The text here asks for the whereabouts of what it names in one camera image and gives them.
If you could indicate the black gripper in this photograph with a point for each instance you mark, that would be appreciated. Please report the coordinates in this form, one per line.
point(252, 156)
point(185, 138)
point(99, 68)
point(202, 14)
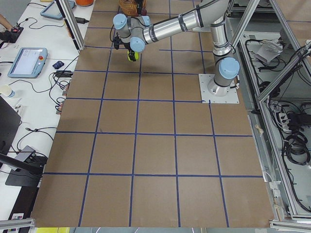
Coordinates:
point(131, 56)

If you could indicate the green apple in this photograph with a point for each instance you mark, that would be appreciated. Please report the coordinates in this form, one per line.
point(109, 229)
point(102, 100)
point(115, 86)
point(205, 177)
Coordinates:
point(132, 56)

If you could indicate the wicker basket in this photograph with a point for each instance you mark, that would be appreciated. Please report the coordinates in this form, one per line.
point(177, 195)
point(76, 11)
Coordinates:
point(128, 7)

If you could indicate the black power adapter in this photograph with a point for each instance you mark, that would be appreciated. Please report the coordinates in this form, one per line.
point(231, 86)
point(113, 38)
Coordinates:
point(81, 20)

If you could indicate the orange bucket grey lid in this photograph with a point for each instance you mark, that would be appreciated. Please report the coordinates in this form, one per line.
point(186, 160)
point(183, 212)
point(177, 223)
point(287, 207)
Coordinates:
point(84, 3)

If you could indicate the teach pendant blue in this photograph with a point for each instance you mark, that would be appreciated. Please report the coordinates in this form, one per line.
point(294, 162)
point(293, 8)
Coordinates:
point(28, 63)

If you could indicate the paper cup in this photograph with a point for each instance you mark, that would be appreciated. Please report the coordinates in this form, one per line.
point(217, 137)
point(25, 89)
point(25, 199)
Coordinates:
point(7, 91)

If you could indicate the grey hub box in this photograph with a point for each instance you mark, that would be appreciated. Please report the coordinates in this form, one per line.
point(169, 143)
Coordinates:
point(26, 152)

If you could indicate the black monitor stand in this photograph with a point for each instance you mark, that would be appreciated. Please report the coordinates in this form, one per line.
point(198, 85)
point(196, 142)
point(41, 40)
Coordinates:
point(26, 173)

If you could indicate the aluminium frame post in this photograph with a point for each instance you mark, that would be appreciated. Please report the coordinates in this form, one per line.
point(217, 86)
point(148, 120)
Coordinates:
point(71, 23)

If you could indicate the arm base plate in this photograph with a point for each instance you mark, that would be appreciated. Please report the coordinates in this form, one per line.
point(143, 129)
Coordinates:
point(212, 93)

